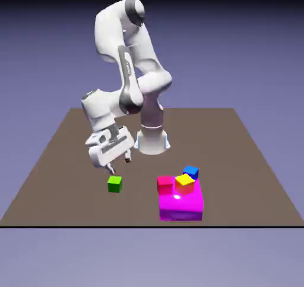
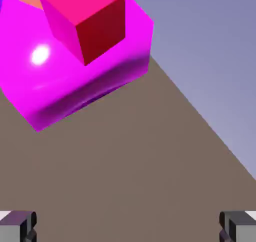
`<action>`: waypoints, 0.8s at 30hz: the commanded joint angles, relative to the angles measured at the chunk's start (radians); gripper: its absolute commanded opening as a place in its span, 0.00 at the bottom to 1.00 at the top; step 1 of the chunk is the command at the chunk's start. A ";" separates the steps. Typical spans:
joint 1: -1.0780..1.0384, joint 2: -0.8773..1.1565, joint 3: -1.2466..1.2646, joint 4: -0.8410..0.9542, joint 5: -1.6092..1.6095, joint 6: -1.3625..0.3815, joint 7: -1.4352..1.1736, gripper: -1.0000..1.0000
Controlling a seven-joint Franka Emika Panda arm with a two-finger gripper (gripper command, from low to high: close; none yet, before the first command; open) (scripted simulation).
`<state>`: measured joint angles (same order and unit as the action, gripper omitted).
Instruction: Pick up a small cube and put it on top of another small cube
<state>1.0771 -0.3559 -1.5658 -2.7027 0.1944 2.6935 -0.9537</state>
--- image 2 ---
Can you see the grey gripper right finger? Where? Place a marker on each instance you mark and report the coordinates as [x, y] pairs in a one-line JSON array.
[[240, 225]]

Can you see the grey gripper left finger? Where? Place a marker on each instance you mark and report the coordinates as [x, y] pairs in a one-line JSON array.
[[14, 224]]

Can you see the small red cube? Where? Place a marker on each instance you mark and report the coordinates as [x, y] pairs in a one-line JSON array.
[[84, 11]]

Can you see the large magenta box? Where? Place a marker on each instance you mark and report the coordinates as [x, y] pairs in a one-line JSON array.
[[30, 85]]

